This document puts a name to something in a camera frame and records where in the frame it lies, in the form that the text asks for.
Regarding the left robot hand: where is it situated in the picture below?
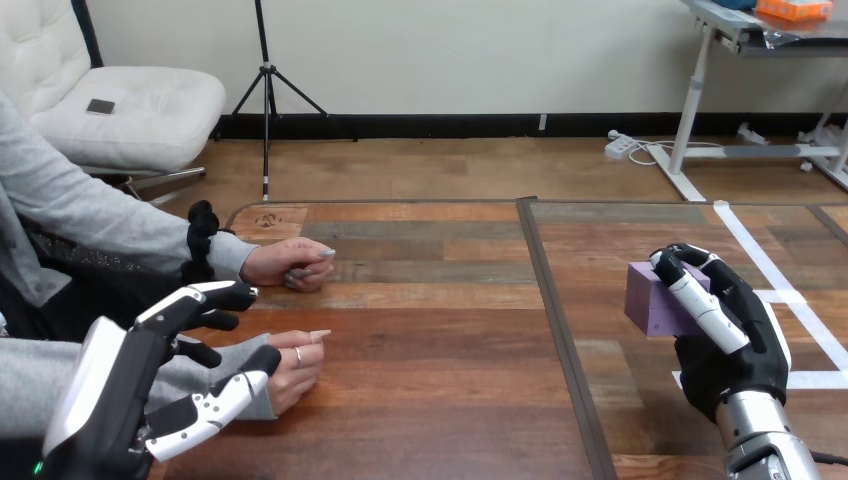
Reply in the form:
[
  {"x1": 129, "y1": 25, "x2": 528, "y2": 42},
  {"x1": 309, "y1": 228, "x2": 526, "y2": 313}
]
[{"x1": 36, "y1": 279, "x2": 284, "y2": 480}]

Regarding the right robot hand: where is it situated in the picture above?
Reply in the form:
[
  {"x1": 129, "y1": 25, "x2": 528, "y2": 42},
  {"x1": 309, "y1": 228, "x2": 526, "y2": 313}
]
[{"x1": 648, "y1": 243, "x2": 794, "y2": 425}]

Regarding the person's hand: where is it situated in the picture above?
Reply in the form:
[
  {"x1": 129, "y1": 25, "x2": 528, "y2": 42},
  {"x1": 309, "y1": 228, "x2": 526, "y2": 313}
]
[
  {"x1": 239, "y1": 237, "x2": 337, "y2": 295},
  {"x1": 264, "y1": 329, "x2": 333, "y2": 418}
]

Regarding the purple block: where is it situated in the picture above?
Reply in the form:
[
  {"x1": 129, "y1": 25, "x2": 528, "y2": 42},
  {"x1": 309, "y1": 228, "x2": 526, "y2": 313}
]
[{"x1": 623, "y1": 260, "x2": 714, "y2": 339}]

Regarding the person's forearm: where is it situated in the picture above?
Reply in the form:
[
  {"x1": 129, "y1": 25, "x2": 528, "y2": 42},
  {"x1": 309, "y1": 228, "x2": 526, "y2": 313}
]
[
  {"x1": 0, "y1": 333, "x2": 279, "y2": 443},
  {"x1": 39, "y1": 170, "x2": 260, "y2": 285}
]

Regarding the person's body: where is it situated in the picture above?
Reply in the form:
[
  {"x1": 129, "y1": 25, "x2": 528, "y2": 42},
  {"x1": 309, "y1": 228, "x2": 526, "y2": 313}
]
[{"x1": 0, "y1": 89, "x2": 192, "y2": 346}]

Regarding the black tripod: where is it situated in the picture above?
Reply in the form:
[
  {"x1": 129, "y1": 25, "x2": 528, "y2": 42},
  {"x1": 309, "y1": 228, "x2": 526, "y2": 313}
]
[{"x1": 210, "y1": 0, "x2": 360, "y2": 203}]

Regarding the white cushioned chair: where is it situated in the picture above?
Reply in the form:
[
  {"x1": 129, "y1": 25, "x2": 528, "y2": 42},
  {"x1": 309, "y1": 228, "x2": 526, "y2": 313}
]
[{"x1": 0, "y1": 0, "x2": 229, "y2": 201}]

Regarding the white power strip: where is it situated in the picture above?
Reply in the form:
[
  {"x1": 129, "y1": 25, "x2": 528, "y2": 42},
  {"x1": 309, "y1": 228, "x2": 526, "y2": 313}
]
[{"x1": 603, "y1": 129, "x2": 639, "y2": 161}]

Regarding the white desk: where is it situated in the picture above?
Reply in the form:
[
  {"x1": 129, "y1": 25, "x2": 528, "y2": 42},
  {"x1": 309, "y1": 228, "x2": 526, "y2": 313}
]
[{"x1": 645, "y1": 0, "x2": 848, "y2": 204}]

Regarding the orange thing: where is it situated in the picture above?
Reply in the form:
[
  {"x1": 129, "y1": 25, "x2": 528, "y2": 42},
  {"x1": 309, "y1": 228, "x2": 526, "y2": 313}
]
[{"x1": 755, "y1": 0, "x2": 835, "y2": 23}]

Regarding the white power cable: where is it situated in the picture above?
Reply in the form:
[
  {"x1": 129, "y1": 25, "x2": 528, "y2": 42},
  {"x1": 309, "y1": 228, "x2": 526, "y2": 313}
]
[{"x1": 625, "y1": 138, "x2": 727, "y2": 168}]

